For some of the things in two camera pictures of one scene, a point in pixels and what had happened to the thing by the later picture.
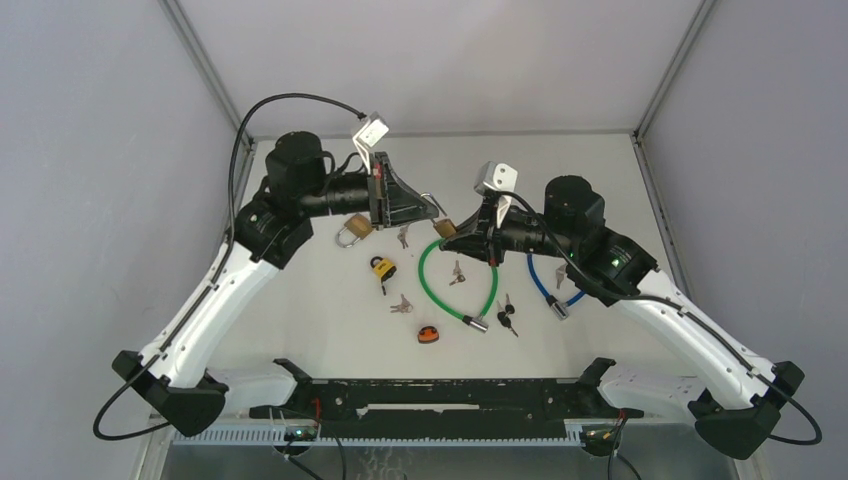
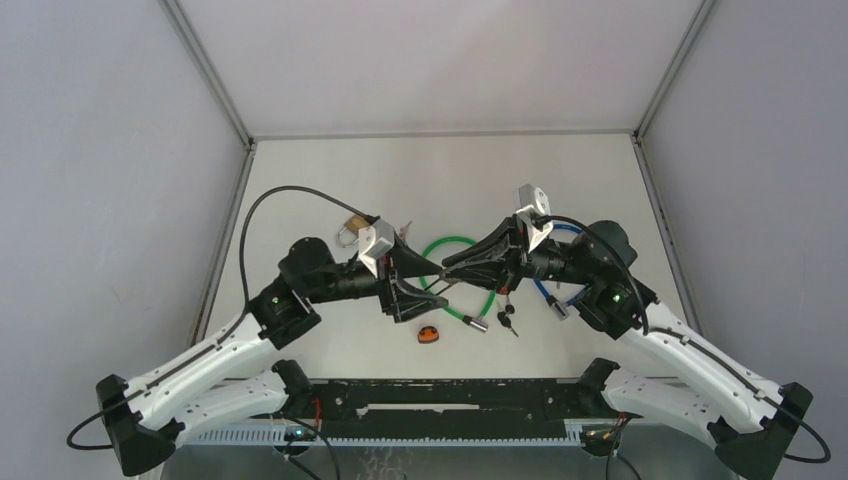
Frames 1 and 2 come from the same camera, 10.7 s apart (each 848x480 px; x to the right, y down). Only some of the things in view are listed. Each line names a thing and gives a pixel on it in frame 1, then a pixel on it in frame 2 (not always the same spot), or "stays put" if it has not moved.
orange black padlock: [428, 335] stays put
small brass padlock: [444, 227] to [445, 276]
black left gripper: [392, 202] to [397, 299]
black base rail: [445, 406] stays put
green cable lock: [480, 323] stays put
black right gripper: [480, 237] to [501, 273]
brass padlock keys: [402, 236] stays put
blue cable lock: [559, 309] stays put
